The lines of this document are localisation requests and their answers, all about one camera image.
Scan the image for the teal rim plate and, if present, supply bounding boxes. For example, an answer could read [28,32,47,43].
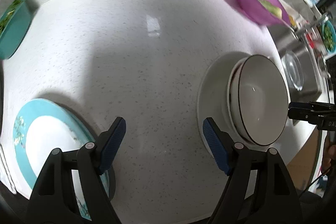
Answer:
[12,97,111,222]

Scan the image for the teal basin with greens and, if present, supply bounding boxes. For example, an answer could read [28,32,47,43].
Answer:
[1,0,33,60]

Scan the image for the white bowl red flowers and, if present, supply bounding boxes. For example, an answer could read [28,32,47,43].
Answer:
[222,57,248,138]

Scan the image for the right hand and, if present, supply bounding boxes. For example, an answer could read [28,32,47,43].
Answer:
[321,133,335,173]

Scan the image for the large white bowl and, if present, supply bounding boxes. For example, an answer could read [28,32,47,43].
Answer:
[237,55,289,146]

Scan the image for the white oval plate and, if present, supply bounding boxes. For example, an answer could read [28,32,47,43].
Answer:
[197,51,266,154]

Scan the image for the stainless steel sink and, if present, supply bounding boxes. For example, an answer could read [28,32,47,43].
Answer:
[268,25,322,102]

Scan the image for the teal bowl with greens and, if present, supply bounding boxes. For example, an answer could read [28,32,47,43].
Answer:
[321,21,336,53]

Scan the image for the glass bowl in sink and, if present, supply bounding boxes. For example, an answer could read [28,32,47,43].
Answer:
[281,51,304,91]

